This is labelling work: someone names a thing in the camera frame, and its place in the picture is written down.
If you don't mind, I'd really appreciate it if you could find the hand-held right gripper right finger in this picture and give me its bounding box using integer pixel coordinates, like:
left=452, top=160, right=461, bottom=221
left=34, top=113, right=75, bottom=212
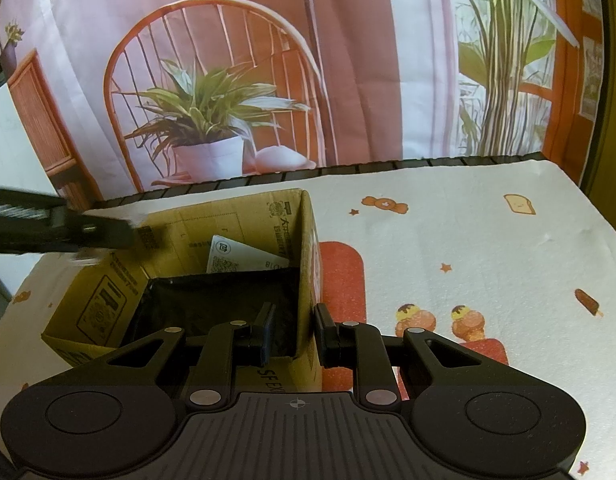
left=314, top=303, right=494, bottom=409

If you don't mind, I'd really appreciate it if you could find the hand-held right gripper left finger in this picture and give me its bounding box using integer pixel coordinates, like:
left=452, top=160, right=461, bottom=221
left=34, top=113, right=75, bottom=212
left=94, top=302, right=277, bottom=409

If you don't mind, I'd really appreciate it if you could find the printed room scene backdrop cloth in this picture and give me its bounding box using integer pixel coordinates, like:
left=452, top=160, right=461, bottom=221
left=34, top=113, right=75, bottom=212
left=0, top=0, right=605, bottom=211

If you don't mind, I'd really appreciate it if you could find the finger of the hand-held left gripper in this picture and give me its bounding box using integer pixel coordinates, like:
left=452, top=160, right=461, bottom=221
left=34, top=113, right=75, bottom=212
left=50, top=206, right=137, bottom=264

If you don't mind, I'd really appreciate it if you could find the cartoon printed tablecloth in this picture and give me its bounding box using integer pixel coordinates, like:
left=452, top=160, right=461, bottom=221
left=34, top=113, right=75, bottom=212
left=0, top=157, right=616, bottom=480

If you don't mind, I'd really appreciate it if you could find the white printed paper card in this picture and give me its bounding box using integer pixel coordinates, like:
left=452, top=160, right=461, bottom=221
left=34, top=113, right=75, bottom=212
left=205, top=235, right=291, bottom=275

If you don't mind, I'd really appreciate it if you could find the cardboard box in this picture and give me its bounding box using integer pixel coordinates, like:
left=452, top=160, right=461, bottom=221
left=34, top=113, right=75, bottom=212
left=40, top=188, right=324, bottom=393

